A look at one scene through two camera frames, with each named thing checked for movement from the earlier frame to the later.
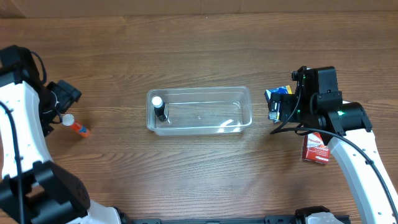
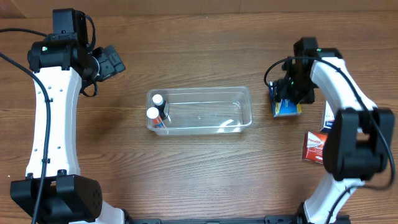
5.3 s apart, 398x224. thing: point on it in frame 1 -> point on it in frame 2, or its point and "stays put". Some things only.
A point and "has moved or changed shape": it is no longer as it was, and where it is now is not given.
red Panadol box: (314, 149) stays put
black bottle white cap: (159, 108) stays put
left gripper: (66, 95) -> (111, 62)
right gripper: (280, 106) -> (280, 91)
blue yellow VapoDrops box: (273, 97) has moved or changed shape
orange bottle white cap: (68, 120) -> (152, 112)
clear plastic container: (201, 111) stays put
